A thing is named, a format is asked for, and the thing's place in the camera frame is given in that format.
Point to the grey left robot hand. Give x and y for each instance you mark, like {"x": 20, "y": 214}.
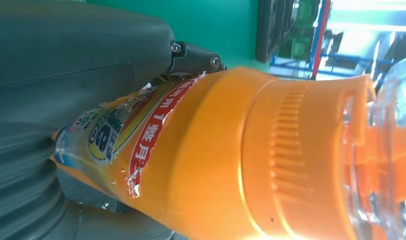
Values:
{"x": 74, "y": 59}

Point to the black foam carrying case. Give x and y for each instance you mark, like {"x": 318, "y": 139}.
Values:
{"x": 272, "y": 30}

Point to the green plastic crates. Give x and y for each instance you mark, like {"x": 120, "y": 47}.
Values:
{"x": 300, "y": 46}

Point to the blue metal shelf rack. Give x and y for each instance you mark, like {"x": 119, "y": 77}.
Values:
{"x": 342, "y": 59}

